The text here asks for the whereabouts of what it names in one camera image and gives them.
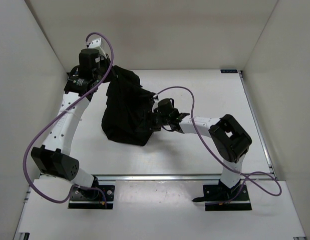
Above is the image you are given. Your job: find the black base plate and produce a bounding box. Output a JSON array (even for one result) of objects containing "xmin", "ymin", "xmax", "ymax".
[
  {"xmin": 68, "ymin": 181, "xmax": 115, "ymax": 210},
  {"xmin": 192, "ymin": 184, "xmax": 252, "ymax": 211}
]

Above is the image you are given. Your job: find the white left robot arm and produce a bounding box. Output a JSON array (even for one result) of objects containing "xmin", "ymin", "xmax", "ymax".
[{"xmin": 31, "ymin": 47, "xmax": 110, "ymax": 199}]

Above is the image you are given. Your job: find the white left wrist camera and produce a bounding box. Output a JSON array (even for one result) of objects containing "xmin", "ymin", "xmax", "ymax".
[{"xmin": 86, "ymin": 37, "xmax": 106, "ymax": 56}]

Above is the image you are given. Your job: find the black pleated skirt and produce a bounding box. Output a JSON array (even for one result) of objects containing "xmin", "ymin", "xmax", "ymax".
[{"xmin": 101, "ymin": 65, "xmax": 155, "ymax": 146}]

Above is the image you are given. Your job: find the right blue corner label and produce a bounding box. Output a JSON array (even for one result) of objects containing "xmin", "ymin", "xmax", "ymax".
[{"xmin": 220, "ymin": 69, "xmax": 238, "ymax": 74}]

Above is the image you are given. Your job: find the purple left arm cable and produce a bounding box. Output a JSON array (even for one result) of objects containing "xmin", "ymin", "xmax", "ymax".
[{"xmin": 22, "ymin": 31, "xmax": 115, "ymax": 204}]

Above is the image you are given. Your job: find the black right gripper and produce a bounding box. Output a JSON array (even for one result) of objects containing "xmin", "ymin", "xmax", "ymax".
[{"xmin": 136, "ymin": 110, "xmax": 170, "ymax": 133}]

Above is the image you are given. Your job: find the aluminium table edge rail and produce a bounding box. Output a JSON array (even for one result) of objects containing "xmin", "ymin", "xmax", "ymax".
[{"xmin": 39, "ymin": 173, "xmax": 273, "ymax": 181}]

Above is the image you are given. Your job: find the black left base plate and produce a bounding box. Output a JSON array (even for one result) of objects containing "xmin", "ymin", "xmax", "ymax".
[{"xmin": 68, "ymin": 181, "xmax": 115, "ymax": 210}]

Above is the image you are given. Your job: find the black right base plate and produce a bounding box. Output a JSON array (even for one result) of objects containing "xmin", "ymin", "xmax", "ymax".
[{"xmin": 192, "ymin": 184, "xmax": 252, "ymax": 211}]

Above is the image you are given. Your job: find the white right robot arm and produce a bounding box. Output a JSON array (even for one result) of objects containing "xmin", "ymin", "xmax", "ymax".
[{"xmin": 137, "ymin": 97, "xmax": 252, "ymax": 200}]

